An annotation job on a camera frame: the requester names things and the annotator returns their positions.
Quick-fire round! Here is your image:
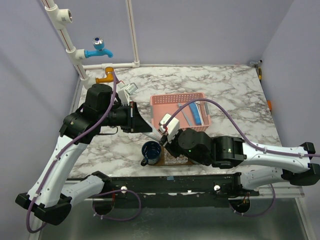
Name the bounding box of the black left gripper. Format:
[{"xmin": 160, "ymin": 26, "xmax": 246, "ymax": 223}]
[{"xmin": 99, "ymin": 101, "xmax": 153, "ymax": 133}]

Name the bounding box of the pink perforated plastic basket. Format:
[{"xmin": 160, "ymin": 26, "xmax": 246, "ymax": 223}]
[{"xmin": 150, "ymin": 92, "xmax": 211, "ymax": 132}]

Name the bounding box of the dark blue mug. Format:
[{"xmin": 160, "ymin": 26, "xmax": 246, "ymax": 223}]
[{"xmin": 140, "ymin": 141, "xmax": 162, "ymax": 167}]

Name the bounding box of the brown oval wooden tray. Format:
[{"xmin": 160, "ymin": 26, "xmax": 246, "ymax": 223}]
[{"xmin": 155, "ymin": 147, "xmax": 195, "ymax": 167}]

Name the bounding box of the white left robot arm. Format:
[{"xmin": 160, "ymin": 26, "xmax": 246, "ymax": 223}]
[{"xmin": 15, "ymin": 83, "xmax": 155, "ymax": 226}]

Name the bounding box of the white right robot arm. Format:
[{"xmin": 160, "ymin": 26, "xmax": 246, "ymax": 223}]
[{"xmin": 159, "ymin": 128, "xmax": 320, "ymax": 196}]

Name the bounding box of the grey toothbrush beside basket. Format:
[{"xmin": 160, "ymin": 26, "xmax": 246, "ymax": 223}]
[{"xmin": 204, "ymin": 102, "xmax": 210, "ymax": 116}]

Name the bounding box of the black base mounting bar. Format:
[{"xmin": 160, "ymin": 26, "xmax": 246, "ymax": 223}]
[{"xmin": 97, "ymin": 173, "xmax": 259, "ymax": 209}]

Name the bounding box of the orange plastic faucet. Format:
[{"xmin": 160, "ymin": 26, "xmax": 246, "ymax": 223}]
[{"xmin": 95, "ymin": 66, "xmax": 115, "ymax": 84}]

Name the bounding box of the blue plastic faucet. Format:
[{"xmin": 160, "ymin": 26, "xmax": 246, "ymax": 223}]
[{"xmin": 84, "ymin": 37, "xmax": 113, "ymax": 58}]

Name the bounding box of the yellow black tool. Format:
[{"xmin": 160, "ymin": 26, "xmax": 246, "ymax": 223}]
[{"xmin": 257, "ymin": 60, "xmax": 263, "ymax": 82}]

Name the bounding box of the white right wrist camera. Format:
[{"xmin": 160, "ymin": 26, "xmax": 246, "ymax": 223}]
[{"xmin": 158, "ymin": 113, "xmax": 180, "ymax": 143}]

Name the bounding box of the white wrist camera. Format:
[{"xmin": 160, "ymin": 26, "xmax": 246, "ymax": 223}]
[
  {"xmin": 158, "ymin": 113, "xmax": 180, "ymax": 143},
  {"xmin": 117, "ymin": 81, "xmax": 138, "ymax": 106}
]

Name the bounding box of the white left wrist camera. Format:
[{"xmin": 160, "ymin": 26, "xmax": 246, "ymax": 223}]
[{"xmin": 117, "ymin": 81, "xmax": 138, "ymax": 106}]

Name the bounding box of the orange clip on wall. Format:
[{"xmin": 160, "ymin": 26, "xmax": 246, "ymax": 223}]
[{"xmin": 267, "ymin": 100, "xmax": 272, "ymax": 111}]

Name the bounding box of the white pvc pipe frame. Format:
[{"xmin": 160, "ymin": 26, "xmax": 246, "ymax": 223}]
[{"xmin": 40, "ymin": 0, "xmax": 141, "ymax": 84}]

